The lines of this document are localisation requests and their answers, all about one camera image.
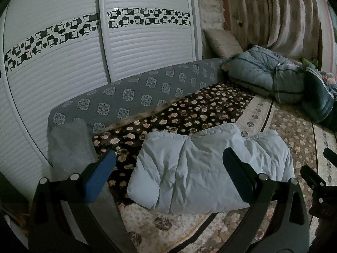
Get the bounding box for beige pillow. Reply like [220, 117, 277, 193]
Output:
[204, 29, 243, 58]

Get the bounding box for grey-blue folded quilt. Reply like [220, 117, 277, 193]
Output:
[223, 45, 304, 104]

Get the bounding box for colourful items at bedside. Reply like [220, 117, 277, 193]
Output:
[301, 58, 336, 91]

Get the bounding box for grey patterned bolster cushion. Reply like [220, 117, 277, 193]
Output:
[48, 58, 227, 134]

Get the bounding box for light blue padded jacket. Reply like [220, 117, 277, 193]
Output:
[127, 123, 294, 214]

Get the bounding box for white louvered wardrobe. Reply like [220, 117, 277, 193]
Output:
[1, 0, 202, 199]

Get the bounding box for striped curtain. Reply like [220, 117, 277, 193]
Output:
[228, 0, 336, 74]

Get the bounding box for dark floral blanket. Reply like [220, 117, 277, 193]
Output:
[92, 82, 254, 205]

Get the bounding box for beige floral bed cover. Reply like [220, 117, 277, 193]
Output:
[119, 97, 336, 252]

